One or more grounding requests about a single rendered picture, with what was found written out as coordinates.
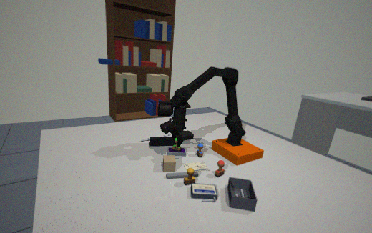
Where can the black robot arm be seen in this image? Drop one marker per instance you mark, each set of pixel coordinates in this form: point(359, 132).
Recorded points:
point(183, 94)

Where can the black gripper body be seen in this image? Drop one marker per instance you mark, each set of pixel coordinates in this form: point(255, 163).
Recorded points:
point(183, 135)

